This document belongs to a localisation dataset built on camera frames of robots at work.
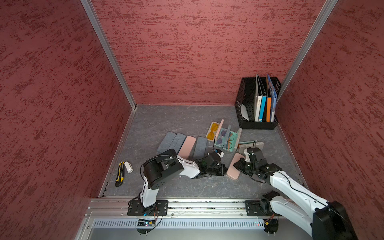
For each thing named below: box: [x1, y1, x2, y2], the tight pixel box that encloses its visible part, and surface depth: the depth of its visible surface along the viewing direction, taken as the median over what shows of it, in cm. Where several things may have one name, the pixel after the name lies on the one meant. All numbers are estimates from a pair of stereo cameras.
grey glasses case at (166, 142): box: [157, 131, 176, 154], surface depth 98 cm
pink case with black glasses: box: [226, 152, 246, 180], surface depth 85 cm
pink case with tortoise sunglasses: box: [178, 135, 197, 160], surface depth 97 cm
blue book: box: [267, 74, 278, 122], surface depth 91 cm
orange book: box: [266, 97, 272, 123], surface depth 94 cm
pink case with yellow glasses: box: [205, 119, 224, 142], surface depth 106 cm
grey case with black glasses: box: [168, 133, 186, 154], surface depth 97 cm
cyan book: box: [257, 74, 267, 122], surface depth 92 cm
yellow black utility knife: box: [115, 162, 125, 187], surface depth 85 cm
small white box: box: [124, 161, 134, 174], surface depth 87 cm
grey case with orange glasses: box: [223, 128, 243, 153], surface depth 99 cm
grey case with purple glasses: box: [214, 125, 232, 150], surface depth 101 cm
